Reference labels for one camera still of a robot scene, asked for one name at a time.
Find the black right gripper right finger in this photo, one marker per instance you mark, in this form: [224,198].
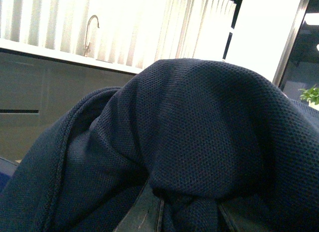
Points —
[240,217]

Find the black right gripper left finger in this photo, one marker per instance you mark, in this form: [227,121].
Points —
[145,215]

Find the dark navy mesh shirt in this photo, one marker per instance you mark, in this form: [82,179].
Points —
[198,132]

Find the green potted plant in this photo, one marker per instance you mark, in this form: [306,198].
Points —
[310,95]

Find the grey kitchen counter cabinet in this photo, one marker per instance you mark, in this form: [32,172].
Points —
[39,85]

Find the curved metal faucet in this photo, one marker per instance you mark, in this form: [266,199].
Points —
[91,29]

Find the white pillar with metal trim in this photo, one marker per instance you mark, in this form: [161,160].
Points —
[264,34]

